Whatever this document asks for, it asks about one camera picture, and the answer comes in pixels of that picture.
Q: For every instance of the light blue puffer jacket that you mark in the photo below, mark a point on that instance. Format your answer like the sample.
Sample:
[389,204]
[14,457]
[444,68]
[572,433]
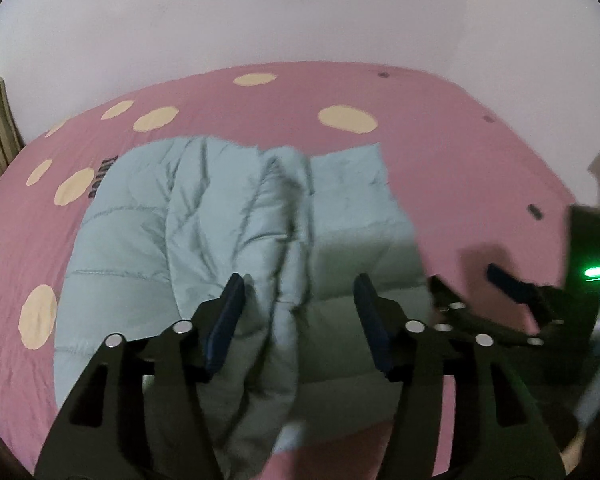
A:
[205,240]

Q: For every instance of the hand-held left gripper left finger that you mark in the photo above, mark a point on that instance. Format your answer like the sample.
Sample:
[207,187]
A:
[224,327]

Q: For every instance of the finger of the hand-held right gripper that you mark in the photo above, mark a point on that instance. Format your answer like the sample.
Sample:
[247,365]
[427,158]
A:
[460,305]
[510,282]

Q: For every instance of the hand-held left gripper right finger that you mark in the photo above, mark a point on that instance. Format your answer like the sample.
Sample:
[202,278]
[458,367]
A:
[375,330]

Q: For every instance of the person's right forearm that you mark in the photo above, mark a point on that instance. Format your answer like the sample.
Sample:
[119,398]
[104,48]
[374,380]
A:
[575,457]

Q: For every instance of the pink dotted bed sheet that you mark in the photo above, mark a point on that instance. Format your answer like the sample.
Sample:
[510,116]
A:
[455,160]

